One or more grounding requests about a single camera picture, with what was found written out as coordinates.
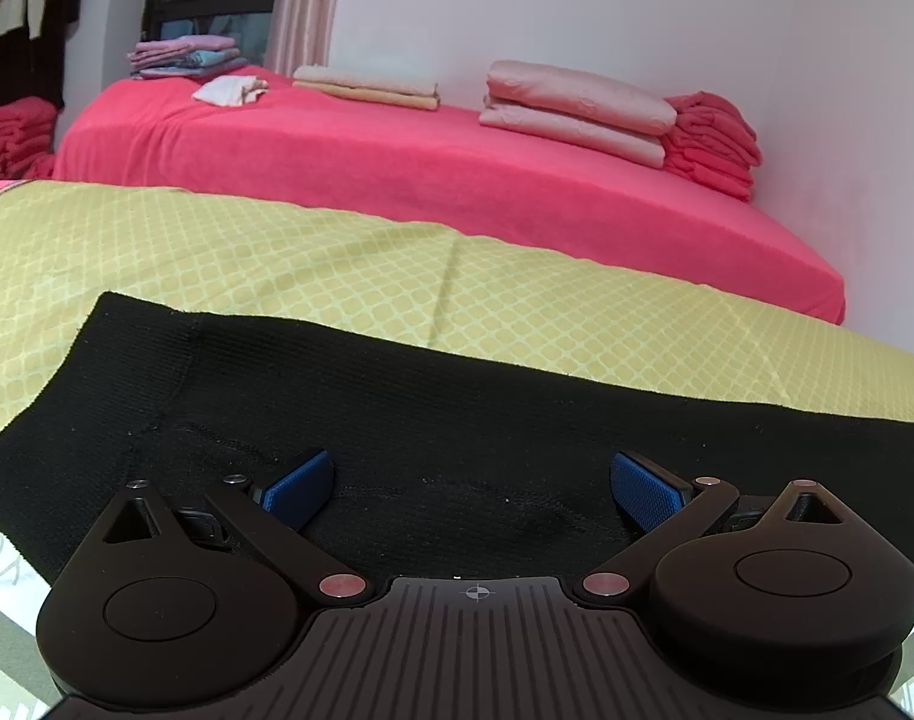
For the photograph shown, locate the white crumpled cloth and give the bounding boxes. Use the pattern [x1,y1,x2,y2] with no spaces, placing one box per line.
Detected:
[191,75,270,106]

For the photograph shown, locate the black pants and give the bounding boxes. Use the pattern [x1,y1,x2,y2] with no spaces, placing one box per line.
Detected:
[0,291,914,601]

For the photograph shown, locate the stack of red folded blankets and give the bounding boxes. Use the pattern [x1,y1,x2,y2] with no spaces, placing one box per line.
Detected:
[663,90,764,203]

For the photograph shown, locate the cream folded towel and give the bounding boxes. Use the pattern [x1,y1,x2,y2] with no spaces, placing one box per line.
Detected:
[292,64,437,98]

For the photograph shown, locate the peach folded towel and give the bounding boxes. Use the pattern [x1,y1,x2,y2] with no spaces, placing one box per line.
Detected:
[295,82,441,113]

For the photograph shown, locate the yellow patterned blanket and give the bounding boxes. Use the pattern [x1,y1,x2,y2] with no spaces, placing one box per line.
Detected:
[0,180,914,428]

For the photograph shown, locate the pink curtain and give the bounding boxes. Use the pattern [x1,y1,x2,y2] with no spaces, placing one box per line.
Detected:
[265,0,350,77]

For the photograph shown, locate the stack of purple blue cloths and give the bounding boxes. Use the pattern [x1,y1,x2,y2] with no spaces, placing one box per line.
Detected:
[127,34,249,81]

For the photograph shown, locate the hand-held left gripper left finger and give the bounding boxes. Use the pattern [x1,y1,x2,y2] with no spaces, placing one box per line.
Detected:
[100,450,371,607]

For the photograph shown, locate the pink-red bed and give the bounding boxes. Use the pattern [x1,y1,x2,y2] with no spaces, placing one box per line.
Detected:
[52,64,848,327]

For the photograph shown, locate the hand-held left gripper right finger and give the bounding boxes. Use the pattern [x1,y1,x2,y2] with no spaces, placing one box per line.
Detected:
[575,451,844,607]

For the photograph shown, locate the pile of red folded towels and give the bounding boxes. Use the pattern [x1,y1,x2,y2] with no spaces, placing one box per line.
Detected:
[0,96,60,179]

